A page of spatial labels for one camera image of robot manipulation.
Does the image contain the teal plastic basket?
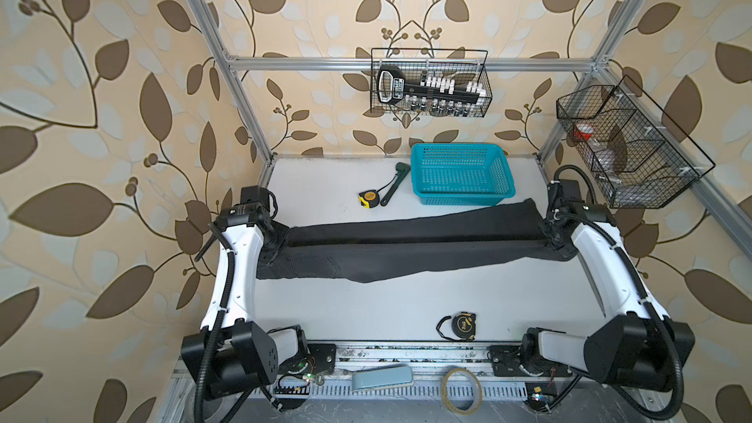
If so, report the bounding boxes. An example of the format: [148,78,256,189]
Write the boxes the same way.
[410,143,516,207]

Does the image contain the black trousers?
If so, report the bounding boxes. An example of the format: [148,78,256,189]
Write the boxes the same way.
[257,199,578,283]

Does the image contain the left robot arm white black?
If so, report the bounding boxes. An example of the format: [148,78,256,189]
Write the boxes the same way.
[180,186,315,422]

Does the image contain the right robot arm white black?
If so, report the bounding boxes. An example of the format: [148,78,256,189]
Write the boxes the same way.
[518,166,695,421]

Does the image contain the red white item in basket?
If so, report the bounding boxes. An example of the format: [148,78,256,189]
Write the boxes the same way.
[572,123,595,142]

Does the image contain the yellow black tape measure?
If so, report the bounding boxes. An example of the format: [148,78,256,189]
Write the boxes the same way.
[358,190,381,209]

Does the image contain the black socket set holder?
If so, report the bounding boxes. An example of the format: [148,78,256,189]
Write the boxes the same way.
[371,65,493,106]

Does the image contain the small round circuit board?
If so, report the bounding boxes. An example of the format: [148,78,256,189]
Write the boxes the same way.
[526,383,556,413]

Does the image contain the light blue flat case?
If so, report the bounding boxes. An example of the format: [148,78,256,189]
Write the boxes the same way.
[352,364,413,392]

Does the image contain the side black wire basket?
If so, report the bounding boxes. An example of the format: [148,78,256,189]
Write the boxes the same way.
[556,74,716,210]

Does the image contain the dark green handled tool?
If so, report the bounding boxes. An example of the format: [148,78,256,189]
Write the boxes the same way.
[380,163,411,207]

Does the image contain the black tape measure with strap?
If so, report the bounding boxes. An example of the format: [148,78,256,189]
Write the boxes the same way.
[436,311,477,342]

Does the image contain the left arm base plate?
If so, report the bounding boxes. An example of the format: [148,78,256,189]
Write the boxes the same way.
[278,343,337,378]

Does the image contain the rear black wire basket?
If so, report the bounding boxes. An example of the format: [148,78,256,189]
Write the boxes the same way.
[370,47,493,119]

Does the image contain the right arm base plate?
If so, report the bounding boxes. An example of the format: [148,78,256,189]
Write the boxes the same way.
[487,344,574,379]

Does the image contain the aluminium frame rail front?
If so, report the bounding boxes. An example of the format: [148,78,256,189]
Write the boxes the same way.
[169,339,659,383]

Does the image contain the brown tape ring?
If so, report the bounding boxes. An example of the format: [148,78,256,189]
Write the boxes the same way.
[439,366,484,415]

